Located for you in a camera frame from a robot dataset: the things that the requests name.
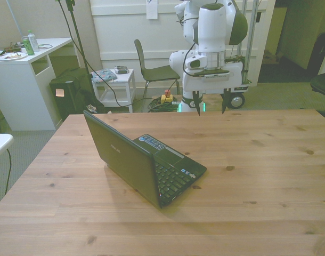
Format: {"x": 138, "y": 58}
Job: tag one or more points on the black Asus laptop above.
{"x": 120, "y": 149}

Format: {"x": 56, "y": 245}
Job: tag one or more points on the clear plastic bottle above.
{"x": 33, "y": 41}

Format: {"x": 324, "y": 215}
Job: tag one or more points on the black bag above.
{"x": 92, "y": 100}

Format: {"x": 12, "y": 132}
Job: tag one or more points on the white paper sheet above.
{"x": 152, "y": 9}

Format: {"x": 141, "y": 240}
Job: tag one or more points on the yellow emergency stop button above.
{"x": 167, "y": 96}

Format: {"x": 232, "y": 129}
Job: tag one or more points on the white plate with food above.
{"x": 12, "y": 56}

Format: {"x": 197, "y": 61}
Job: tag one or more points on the black tripod stand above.
{"x": 80, "y": 48}

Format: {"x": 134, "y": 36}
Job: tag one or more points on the black computer tower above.
{"x": 68, "y": 104}

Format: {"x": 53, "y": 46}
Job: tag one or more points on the black office chair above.
{"x": 323, "y": 80}

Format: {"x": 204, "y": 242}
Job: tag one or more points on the cardboard box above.
{"x": 271, "y": 58}

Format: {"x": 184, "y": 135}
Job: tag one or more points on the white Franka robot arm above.
{"x": 211, "y": 29}

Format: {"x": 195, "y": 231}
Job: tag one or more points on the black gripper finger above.
{"x": 197, "y": 102}
{"x": 226, "y": 101}

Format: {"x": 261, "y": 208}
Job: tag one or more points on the dark chair with metal legs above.
{"x": 157, "y": 73}

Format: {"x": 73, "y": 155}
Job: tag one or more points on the white cart with wheel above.
{"x": 237, "y": 101}

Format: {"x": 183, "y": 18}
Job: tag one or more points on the small white side table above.
{"x": 122, "y": 80}

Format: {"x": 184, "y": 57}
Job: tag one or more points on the green drink can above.
{"x": 28, "y": 46}

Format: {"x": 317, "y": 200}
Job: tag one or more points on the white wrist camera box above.
{"x": 195, "y": 62}

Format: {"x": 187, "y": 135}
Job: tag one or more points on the patterned fabric pouch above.
{"x": 104, "y": 75}

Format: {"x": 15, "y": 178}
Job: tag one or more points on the grey handheld device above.
{"x": 121, "y": 70}

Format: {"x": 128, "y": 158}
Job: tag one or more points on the white rounded table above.
{"x": 0, "y": 144}

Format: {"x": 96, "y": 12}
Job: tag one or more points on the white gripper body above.
{"x": 215, "y": 84}

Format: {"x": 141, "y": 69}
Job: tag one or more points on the aluminium pole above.
{"x": 251, "y": 32}

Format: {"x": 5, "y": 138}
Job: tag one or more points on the white desk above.
{"x": 21, "y": 85}

